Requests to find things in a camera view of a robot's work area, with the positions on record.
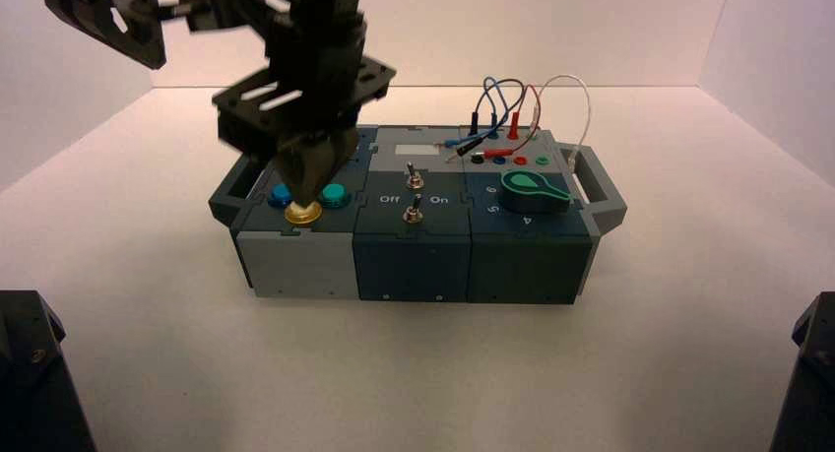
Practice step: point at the black banana socket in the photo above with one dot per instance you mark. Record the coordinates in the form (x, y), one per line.
(478, 160)

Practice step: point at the yellow round push button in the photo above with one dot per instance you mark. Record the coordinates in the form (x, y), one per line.
(303, 216)

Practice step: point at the grey and teal control box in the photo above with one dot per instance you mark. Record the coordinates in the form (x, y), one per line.
(411, 266)

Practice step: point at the blue round push button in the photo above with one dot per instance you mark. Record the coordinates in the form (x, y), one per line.
(279, 195)

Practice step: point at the black left robot arm base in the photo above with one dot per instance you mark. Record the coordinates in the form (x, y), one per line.
(32, 384)

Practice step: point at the black right robot arm base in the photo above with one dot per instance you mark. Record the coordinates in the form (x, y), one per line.
(812, 384)

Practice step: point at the green rotary knob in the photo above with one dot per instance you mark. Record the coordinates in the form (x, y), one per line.
(532, 194)

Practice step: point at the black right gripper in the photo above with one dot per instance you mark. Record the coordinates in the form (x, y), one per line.
(313, 90)

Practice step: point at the metal toggle switch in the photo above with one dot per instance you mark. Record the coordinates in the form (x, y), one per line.
(412, 213)
(413, 180)

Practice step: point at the white rectangular display label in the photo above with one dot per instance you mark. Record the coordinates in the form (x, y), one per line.
(417, 150)

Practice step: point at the teal round push button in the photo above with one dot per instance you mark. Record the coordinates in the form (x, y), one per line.
(335, 195)

